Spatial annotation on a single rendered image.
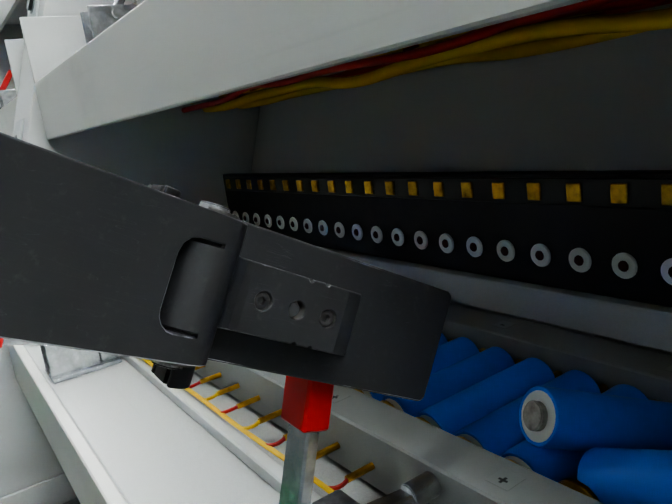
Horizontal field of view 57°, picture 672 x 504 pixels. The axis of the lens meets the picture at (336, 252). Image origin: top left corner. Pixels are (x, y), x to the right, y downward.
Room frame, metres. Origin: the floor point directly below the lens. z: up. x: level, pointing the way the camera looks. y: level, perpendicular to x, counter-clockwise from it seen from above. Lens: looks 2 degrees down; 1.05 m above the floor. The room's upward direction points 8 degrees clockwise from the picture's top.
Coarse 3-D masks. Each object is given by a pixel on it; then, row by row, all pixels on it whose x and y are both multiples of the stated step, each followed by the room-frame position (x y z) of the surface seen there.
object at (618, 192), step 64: (256, 192) 0.51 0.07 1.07; (320, 192) 0.43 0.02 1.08; (384, 192) 0.37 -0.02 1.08; (448, 192) 0.33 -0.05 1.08; (512, 192) 0.29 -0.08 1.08; (576, 192) 0.26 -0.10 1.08; (640, 192) 0.24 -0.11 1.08; (384, 256) 0.39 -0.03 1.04; (448, 256) 0.34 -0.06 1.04; (640, 256) 0.25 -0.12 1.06
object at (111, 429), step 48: (480, 288) 0.32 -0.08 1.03; (528, 288) 0.29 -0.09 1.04; (624, 336) 0.25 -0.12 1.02; (48, 384) 0.36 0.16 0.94; (96, 384) 0.35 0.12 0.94; (144, 384) 0.34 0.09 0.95; (48, 432) 0.37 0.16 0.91; (96, 432) 0.29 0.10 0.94; (144, 432) 0.28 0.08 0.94; (192, 432) 0.28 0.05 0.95; (240, 432) 0.27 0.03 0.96; (96, 480) 0.25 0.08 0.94; (144, 480) 0.24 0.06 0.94; (192, 480) 0.24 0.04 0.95; (240, 480) 0.23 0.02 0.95; (336, 480) 0.23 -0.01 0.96
